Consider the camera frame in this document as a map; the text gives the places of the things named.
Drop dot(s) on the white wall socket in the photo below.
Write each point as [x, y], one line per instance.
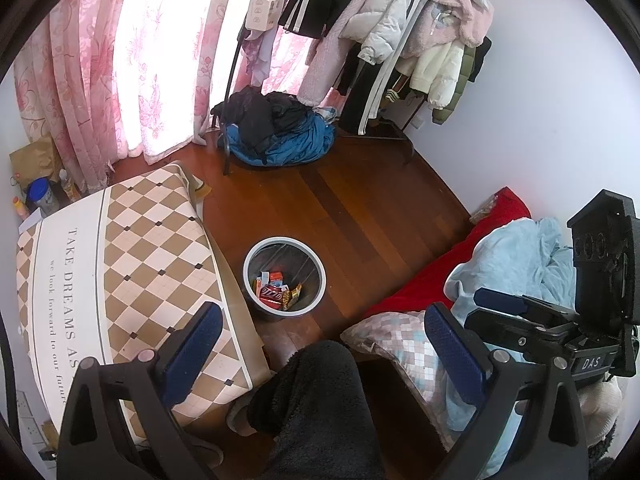
[35, 434]
[25, 405]

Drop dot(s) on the black clothes pile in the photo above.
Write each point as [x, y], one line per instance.
[260, 115]

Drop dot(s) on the checkered pillow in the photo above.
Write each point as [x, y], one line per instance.
[395, 345]

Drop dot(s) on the checkered printed tablecloth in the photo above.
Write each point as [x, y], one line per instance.
[130, 270]

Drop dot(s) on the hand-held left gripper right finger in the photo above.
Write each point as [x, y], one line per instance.
[452, 355]

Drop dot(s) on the grey slipper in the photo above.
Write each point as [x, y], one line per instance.
[207, 452]
[240, 412]

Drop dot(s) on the orange yellow bottle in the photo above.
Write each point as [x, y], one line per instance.
[21, 209]

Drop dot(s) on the grey round trash bin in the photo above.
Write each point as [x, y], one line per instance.
[305, 265]

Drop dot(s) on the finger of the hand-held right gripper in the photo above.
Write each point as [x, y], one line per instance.
[500, 300]
[520, 335]

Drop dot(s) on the white capped bottle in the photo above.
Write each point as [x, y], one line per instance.
[69, 185]

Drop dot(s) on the blue jacket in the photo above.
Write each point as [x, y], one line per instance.
[300, 142]

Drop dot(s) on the black fluffy pants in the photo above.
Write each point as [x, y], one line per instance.
[315, 410]

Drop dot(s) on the pink floral curtain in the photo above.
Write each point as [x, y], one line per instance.
[140, 50]

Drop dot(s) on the brown paper bag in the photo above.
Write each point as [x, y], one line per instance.
[35, 157]

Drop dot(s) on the row of hanging clothes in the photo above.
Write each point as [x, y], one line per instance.
[390, 20]

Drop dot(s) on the red blanket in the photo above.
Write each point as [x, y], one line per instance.
[450, 260]

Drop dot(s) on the blue canister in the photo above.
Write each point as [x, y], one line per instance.
[42, 197]

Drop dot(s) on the black metal clothes rack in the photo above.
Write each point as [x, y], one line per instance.
[232, 100]

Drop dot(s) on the red soda can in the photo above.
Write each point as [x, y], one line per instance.
[272, 296]

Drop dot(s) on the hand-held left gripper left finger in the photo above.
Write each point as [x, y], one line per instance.
[192, 360]

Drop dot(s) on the black charger plug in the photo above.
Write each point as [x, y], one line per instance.
[48, 455]

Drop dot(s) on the light blue blanket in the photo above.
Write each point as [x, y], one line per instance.
[515, 255]

